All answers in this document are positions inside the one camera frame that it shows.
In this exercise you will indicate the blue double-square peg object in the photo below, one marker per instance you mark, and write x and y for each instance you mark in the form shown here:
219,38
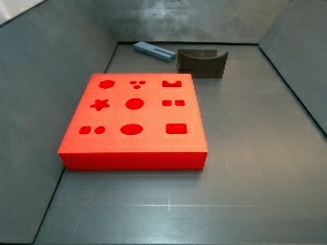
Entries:
155,51

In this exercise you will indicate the red shape-sorting board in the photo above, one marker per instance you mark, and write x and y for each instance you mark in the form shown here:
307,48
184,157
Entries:
136,122

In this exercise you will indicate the dark curved holder stand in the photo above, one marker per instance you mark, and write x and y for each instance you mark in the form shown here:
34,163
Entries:
200,63

